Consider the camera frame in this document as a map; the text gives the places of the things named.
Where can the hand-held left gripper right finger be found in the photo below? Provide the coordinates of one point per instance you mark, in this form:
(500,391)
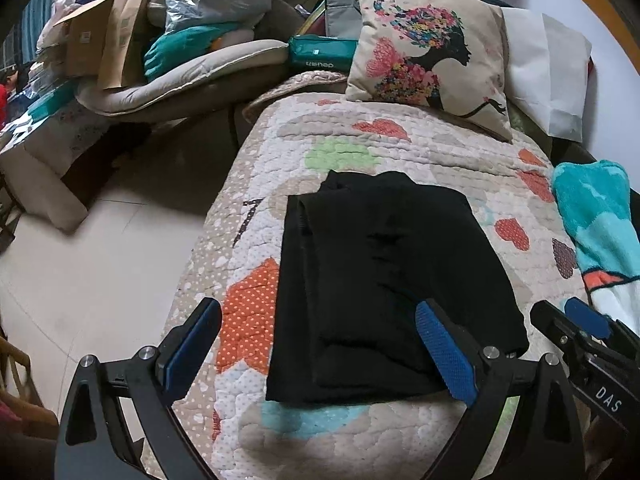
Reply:
(445,355)

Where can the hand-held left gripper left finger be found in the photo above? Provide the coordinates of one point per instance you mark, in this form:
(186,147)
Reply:
(192,350)

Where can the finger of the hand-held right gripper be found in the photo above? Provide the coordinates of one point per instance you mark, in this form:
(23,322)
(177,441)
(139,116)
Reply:
(587,316)
(552,325)

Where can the black pants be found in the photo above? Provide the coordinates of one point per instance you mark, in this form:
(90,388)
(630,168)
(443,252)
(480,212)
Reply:
(375,285)

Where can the teal fleece blanket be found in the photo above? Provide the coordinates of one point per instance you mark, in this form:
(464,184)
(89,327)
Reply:
(595,210)

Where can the wooden chair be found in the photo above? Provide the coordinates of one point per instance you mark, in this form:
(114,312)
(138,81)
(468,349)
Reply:
(12,355)

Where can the quilted heart-print blanket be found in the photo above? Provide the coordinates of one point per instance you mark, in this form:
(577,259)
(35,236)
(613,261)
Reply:
(390,140)

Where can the low table with patterned cloth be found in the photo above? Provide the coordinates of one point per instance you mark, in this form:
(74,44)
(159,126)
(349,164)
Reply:
(50,170)

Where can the white paper bag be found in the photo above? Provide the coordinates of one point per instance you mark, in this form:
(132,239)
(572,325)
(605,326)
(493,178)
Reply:
(545,70)

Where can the beige padded cushion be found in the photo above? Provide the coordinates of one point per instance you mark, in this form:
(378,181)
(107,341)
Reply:
(200,75)

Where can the orange wooden panel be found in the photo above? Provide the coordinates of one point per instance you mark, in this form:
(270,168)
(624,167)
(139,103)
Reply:
(600,20)

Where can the teal cloth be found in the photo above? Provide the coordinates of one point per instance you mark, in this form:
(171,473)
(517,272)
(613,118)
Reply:
(175,50)

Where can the red cloth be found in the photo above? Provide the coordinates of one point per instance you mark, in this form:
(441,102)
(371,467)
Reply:
(4,105)

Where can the brown paper bag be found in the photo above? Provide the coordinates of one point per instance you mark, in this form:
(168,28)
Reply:
(120,45)

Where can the floral printed cushion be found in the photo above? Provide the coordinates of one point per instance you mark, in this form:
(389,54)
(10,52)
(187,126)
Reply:
(400,35)

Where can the teal pouch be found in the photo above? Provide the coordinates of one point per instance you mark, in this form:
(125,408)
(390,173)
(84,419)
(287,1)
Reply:
(320,52)

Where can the cardboard box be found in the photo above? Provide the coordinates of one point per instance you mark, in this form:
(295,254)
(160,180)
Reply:
(82,35)

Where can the grey bag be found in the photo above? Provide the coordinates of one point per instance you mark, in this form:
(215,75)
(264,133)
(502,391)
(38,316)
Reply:
(342,15)

